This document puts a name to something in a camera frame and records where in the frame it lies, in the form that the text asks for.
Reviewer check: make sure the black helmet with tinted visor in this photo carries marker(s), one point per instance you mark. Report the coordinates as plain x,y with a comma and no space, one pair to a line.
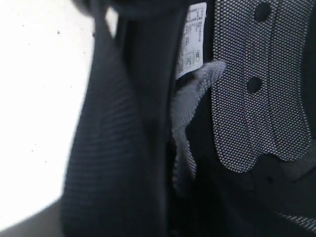
199,120

